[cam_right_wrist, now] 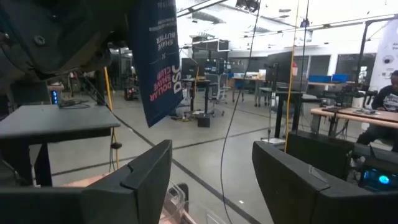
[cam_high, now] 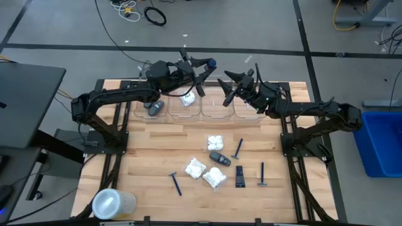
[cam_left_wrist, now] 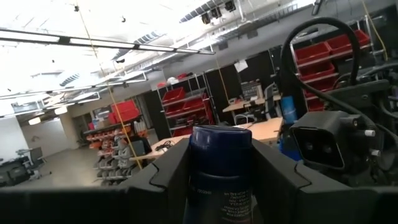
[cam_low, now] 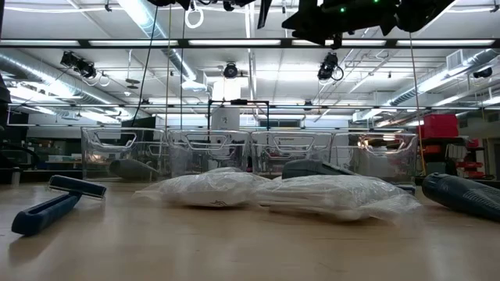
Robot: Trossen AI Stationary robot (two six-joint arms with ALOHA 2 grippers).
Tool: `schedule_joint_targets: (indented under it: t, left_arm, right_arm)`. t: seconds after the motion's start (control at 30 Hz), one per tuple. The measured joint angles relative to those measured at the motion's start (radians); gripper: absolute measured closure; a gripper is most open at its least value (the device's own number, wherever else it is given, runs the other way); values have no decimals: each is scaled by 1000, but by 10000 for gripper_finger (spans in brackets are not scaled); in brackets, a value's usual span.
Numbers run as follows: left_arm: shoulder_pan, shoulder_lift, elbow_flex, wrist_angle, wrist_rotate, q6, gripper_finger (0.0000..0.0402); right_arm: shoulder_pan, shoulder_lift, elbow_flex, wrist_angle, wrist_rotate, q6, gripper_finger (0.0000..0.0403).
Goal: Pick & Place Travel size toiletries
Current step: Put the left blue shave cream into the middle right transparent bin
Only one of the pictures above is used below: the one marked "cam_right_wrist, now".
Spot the yellow hanging cord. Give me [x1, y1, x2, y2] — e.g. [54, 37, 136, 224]
[283, 0, 300, 154]
[103, 67, 121, 169]

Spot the black standing desk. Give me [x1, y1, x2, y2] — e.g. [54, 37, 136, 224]
[182, 77, 212, 116]

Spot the black work table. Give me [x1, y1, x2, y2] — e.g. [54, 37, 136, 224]
[257, 86, 312, 139]

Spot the white poster banner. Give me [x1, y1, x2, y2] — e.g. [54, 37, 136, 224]
[369, 18, 398, 93]

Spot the black device with blue lights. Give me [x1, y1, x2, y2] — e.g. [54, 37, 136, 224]
[50, 89, 61, 106]

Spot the black computer with blue light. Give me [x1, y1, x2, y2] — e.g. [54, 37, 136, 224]
[359, 145, 398, 192]

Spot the black equipment case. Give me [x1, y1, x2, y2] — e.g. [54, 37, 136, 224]
[285, 130, 355, 182]

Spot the clear plastic bin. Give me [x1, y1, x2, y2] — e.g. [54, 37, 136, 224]
[160, 180, 195, 224]

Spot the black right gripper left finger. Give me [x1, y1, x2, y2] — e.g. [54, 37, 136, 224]
[81, 139, 174, 224]

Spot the grey office chair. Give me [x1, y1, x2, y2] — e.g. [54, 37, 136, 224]
[206, 73, 231, 118]

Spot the light wooden work table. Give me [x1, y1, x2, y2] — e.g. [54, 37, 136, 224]
[310, 106, 398, 138]

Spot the black floor box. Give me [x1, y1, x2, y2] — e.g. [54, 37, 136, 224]
[197, 113, 211, 128]

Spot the person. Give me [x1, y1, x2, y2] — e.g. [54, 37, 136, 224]
[356, 70, 398, 154]

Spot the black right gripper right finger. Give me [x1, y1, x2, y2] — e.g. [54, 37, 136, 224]
[251, 141, 330, 224]

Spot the black hanging cable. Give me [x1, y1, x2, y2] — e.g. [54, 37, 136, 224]
[220, 0, 262, 224]

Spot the navy shave butter tube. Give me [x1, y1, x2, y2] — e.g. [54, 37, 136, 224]
[127, 0, 184, 128]

